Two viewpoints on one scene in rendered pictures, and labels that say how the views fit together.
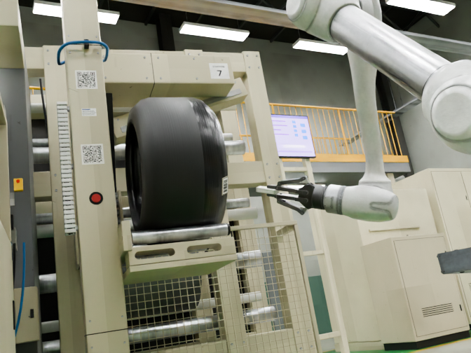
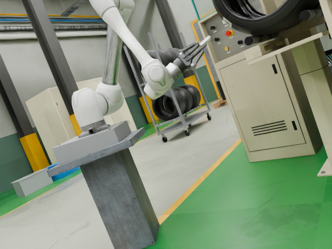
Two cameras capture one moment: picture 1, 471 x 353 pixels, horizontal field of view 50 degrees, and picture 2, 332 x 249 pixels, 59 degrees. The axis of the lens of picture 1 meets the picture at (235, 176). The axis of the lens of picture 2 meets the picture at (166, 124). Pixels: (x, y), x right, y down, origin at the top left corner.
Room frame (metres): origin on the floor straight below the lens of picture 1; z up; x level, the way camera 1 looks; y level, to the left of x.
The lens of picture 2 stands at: (2.89, -1.06, 0.79)
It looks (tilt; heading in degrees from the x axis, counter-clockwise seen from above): 5 degrees down; 155
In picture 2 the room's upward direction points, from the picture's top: 21 degrees counter-clockwise
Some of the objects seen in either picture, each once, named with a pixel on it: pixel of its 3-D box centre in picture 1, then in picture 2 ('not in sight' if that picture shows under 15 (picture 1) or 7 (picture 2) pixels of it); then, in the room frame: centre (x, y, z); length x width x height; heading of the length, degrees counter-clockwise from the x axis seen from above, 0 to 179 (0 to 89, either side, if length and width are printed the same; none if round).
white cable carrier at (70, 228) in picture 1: (67, 167); not in sight; (1.66, 0.57, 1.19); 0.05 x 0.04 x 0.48; 21
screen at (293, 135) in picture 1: (290, 136); not in sight; (5.74, -0.73, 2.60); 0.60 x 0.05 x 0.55; 119
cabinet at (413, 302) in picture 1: (414, 290); not in sight; (6.37, -1.92, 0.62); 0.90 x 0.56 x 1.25; 119
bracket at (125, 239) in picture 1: (120, 246); (298, 23); (1.77, 0.44, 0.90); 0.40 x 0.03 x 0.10; 21
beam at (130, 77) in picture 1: (164, 81); not in sight; (2.15, 0.26, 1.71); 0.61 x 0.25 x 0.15; 111
